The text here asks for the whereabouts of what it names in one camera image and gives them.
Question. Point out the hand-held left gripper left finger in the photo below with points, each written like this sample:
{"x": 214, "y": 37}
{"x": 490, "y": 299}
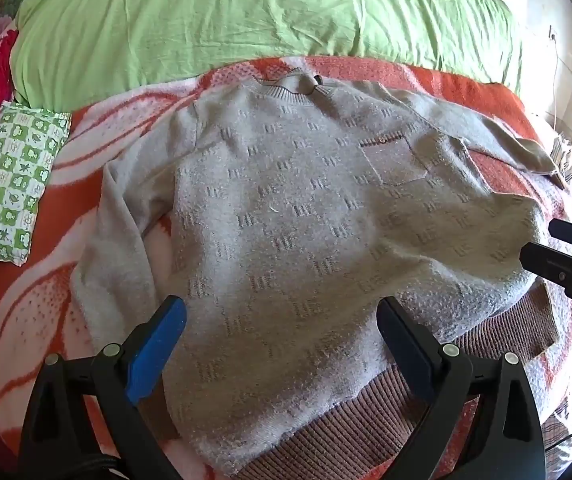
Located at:
{"x": 153, "y": 350}

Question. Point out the green and white checked pillow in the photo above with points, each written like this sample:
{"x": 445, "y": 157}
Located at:
{"x": 13, "y": 180}

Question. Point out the grey knit sweater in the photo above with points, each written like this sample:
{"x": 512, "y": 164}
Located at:
{"x": 291, "y": 220}

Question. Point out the orange and white blanket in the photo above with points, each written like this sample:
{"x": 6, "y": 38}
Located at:
{"x": 31, "y": 320}

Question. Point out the green duvet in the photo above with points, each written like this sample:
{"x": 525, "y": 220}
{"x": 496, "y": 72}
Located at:
{"x": 226, "y": 15}

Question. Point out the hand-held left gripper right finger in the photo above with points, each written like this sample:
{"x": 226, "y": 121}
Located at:
{"x": 408, "y": 355}

